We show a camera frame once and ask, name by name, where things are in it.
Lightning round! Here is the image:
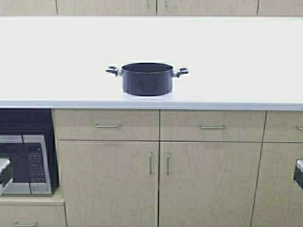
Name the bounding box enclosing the far right lower door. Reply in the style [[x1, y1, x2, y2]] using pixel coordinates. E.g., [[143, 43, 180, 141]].
[[252, 142, 303, 227]]

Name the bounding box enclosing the cabinet door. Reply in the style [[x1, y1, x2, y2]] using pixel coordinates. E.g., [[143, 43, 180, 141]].
[[58, 140, 159, 227], [57, 0, 157, 16], [157, 0, 258, 16], [159, 142, 261, 227]]

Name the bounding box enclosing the beige drawer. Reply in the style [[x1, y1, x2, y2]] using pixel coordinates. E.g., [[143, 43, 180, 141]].
[[0, 205, 66, 227], [264, 111, 303, 142], [53, 109, 160, 141], [160, 110, 266, 142]]

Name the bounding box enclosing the left door metal handle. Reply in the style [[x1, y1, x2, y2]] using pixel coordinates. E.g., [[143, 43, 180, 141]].
[[148, 151, 152, 175]]

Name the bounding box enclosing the left drawer metal handle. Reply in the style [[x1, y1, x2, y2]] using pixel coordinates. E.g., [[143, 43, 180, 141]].
[[95, 123, 121, 128]]

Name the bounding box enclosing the bottom left beige drawer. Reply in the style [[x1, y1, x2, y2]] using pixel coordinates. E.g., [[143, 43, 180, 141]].
[[0, 205, 66, 227]]

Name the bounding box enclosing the far right beige drawer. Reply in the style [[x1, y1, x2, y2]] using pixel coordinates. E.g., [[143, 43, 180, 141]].
[[264, 111, 303, 142]]

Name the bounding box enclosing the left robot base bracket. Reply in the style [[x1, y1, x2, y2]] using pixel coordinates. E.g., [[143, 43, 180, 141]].
[[0, 158, 13, 195]]

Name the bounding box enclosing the right door metal handle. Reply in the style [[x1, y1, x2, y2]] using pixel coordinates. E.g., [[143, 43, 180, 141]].
[[166, 151, 170, 175]]

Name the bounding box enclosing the left beige drawer front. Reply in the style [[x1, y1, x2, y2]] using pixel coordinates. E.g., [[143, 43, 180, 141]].
[[53, 109, 160, 141]]

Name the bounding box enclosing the black pot with handles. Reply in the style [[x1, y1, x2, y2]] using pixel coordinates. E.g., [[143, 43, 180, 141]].
[[106, 62, 189, 96]]

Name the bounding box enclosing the right beige drawer front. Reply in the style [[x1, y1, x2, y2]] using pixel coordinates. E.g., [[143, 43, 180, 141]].
[[160, 110, 266, 142]]

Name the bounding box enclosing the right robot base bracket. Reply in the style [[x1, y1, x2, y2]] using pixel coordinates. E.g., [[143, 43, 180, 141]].
[[294, 159, 303, 189]]

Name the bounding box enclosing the stainless steel microwave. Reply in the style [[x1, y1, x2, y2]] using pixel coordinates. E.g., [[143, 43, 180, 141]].
[[0, 135, 53, 195]]

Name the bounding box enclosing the door metal handle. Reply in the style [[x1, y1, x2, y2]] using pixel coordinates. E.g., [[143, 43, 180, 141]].
[[148, 151, 152, 175], [166, 151, 170, 175]]

